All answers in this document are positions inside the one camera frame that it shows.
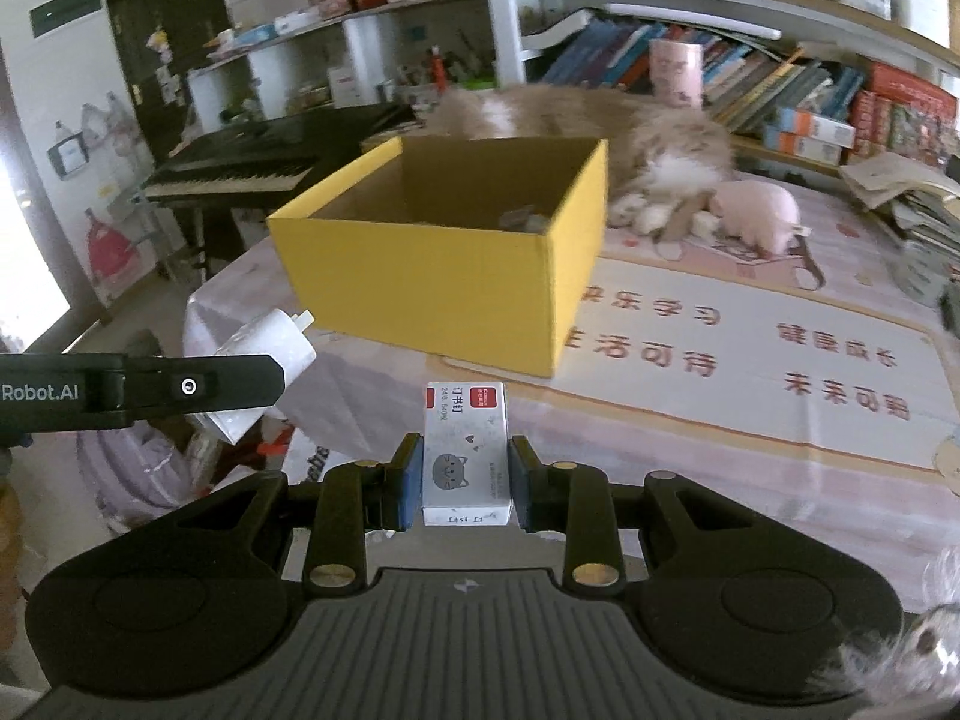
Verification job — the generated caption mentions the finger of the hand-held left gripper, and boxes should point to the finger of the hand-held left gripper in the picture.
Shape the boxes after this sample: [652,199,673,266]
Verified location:
[124,353,288,422]

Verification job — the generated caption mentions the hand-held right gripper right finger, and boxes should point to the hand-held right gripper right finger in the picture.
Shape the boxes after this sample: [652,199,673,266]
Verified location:
[507,435,773,595]

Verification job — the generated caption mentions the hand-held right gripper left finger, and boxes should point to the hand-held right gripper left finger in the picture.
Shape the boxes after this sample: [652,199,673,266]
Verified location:
[174,432,425,595]

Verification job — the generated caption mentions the white staple box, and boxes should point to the white staple box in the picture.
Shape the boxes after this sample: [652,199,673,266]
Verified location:
[421,382,515,528]

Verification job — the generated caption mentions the white plastic bottle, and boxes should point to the white plastic bottle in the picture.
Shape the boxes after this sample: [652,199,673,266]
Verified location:
[201,307,318,446]

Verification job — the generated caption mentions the yellow cardboard box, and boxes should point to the yellow cardboard box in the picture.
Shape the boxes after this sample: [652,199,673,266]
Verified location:
[267,135,611,380]

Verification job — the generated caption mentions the lilac plastic bag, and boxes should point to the lilac plastic bag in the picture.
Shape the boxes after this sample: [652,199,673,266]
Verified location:
[73,420,220,527]

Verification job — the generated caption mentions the black electric piano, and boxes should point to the black electric piano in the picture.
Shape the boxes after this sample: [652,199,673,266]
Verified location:
[141,101,415,265]

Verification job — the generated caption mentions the grey rounded object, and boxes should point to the grey rounded object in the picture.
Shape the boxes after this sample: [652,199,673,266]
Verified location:
[497,205,554,236]

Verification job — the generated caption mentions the printed desk mat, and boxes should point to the printed desk mat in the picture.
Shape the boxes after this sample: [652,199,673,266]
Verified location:
[551,253,960,482]

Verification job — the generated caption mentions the pink plush toy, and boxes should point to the pink plush toy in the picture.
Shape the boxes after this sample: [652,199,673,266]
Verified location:
[708,180,816,257]

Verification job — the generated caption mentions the black cabinet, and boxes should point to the black cabinet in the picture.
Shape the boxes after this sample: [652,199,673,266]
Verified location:
[97,0,235,137]

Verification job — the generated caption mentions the fluffy beige and white cat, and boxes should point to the fluffy beige and white cat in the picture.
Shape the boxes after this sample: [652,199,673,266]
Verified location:
[426,84,741,242]

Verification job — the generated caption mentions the grey fuzzy pompom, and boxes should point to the grey fuzzy pompom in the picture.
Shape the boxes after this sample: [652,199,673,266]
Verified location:
[817,546,960,715]

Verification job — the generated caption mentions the orange and white box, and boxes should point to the orange and white box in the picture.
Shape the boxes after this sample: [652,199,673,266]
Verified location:
[760,127,845,167]
[776,106,857,149]

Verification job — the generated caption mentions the pink printed cup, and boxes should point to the pink printed cup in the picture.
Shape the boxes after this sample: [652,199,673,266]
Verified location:
[648,39,705,108]

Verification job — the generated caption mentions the row of books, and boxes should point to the row of books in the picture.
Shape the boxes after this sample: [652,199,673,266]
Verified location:
[538,10,872,137]

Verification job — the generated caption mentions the pile of papers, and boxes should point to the pile of papers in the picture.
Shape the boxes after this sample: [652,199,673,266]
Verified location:
[838,152,960,260]

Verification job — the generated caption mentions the red boxed book set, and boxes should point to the red boxed book set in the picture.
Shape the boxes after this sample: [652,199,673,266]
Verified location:
[855,62,960,170]

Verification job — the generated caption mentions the white storage box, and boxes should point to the white storage box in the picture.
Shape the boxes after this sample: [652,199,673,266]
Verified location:
[891,0,953,47]

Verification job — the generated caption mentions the brown looped strap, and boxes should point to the brown looped strap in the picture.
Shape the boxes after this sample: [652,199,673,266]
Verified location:
[793,235,827,291]

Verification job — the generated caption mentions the green wall sign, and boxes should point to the green wall sign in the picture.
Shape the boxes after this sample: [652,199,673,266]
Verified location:
[30,0,103,38]

